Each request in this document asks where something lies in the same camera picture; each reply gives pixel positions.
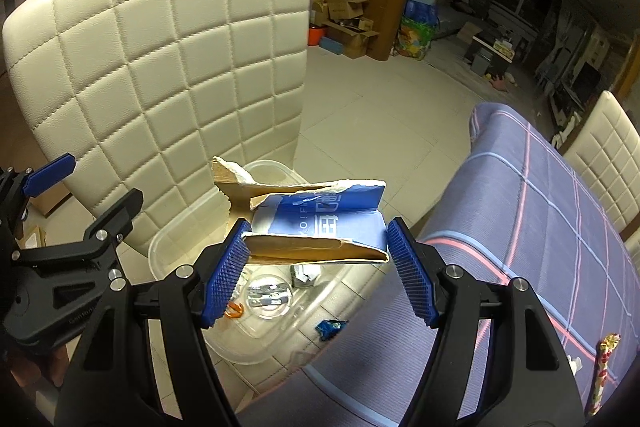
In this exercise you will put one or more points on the large open cardboard box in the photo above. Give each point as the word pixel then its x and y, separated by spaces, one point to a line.
pixel 352 42

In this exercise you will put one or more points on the grey sofa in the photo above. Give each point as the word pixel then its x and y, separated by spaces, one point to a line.
pixel 460 14

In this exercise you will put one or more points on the colourful printed bag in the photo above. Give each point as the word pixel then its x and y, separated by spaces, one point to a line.
pixel 415 34

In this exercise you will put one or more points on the striped red gold stick wrapper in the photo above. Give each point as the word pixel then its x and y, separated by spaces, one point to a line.
pixel 606 357

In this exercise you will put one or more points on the low coffee table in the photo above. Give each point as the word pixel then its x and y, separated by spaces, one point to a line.
pixel 492 52

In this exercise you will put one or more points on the brown cardboard box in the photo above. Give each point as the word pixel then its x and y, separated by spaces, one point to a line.
pixel 50 203

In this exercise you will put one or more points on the torn blue cardboard box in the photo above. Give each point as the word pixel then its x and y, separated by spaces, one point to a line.
pixel 325 217

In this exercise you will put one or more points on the crumpled silver foil wrapper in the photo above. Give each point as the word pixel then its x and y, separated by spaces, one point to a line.
pixel 305 275

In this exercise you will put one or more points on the cream quilted dining chair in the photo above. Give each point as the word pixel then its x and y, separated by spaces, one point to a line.
pixel 605 147
pixel 634 247

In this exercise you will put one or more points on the small blue wrapper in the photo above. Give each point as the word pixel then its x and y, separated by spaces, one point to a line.
pixel 330 328

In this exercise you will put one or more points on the small blue box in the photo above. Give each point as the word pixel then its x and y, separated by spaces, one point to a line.
pixel 331 46

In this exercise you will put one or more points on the purple plaid tablecloth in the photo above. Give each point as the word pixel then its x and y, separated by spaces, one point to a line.
pixel 525 207

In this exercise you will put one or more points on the orange bucket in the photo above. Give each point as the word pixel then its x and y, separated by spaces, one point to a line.
pixel 316 37

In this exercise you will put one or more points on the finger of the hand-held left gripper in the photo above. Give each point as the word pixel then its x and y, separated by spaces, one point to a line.
pixel 50 174
pixel 112 222

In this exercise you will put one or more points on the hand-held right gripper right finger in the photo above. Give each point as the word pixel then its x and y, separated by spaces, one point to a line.
pixel 410 267

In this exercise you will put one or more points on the wooden cabinet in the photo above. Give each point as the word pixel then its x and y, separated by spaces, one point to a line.
pixel 385 7

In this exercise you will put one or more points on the clear plastic bin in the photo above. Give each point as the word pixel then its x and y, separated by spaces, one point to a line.
pixel 280 334

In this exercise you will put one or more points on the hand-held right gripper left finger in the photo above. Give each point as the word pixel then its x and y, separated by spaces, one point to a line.
pixel 225 272

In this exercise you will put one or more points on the large cream quilted chair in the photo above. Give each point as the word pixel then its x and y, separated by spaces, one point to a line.
pixel 175 57

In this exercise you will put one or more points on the pink toy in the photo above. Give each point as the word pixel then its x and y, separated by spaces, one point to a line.
pixel 500 82

